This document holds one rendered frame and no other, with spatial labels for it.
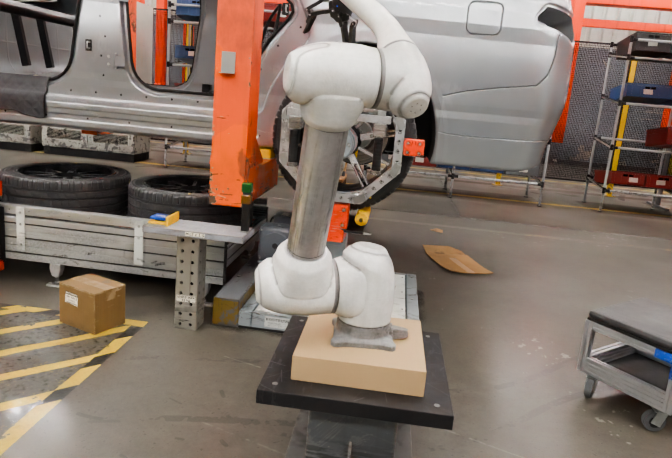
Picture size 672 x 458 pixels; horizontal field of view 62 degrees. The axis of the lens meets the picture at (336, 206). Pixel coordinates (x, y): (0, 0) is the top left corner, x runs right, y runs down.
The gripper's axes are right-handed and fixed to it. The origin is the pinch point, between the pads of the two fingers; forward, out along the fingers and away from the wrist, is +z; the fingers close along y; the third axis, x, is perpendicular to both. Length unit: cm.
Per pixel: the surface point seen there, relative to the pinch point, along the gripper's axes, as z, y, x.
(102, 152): 502, 240, -166
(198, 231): 85, -5, 37
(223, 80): 58, 33, -8
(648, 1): 172, -135, -752
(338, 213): 74, -41, -11
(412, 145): 40, -44, -39
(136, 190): 133, 42, 20
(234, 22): 40, 45, -20
